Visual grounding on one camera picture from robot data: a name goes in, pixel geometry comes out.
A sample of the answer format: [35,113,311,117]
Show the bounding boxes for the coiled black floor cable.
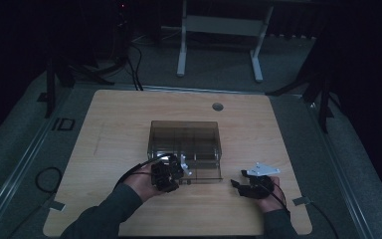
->
[34,166,64,194]

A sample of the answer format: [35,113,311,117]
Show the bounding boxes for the gray tape piece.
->
[291,196,312,207]
[49,200,67,212]

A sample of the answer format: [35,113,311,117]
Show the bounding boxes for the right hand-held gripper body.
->
[240,161,282,200]

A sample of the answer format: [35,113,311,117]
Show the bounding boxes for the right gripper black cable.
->
[260,183,290,213]

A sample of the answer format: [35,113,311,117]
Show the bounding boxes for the transparent brown drawer case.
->
[147,119,221,164]

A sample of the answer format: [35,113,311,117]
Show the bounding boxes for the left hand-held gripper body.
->
[150,153,194,194]

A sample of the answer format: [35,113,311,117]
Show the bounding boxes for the thin black floor cable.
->
[309,201,341,239]

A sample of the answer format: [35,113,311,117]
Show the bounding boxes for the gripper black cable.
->
[260,183,290,213]
[113,155,167,190]

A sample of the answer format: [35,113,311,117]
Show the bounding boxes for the person's right hand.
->
[257,175,285,214]

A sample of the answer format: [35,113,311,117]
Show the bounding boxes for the dark computer tower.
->
[112,0,134,63]

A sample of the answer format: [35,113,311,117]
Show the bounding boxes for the transparent brown drawer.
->
[147,158,223,185]

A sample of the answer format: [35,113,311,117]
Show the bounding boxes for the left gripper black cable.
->
[113,155,167,190]

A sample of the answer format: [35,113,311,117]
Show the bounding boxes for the black floor cables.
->
[125,43,145,92]

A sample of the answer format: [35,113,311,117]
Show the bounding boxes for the white desk frame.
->
[176,0,275,84]

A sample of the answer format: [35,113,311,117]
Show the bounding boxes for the black metal stand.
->
[267,33,346,134]
[37,54,115,120]

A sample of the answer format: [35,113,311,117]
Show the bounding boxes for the person's left hand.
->
[125,163,163,203]

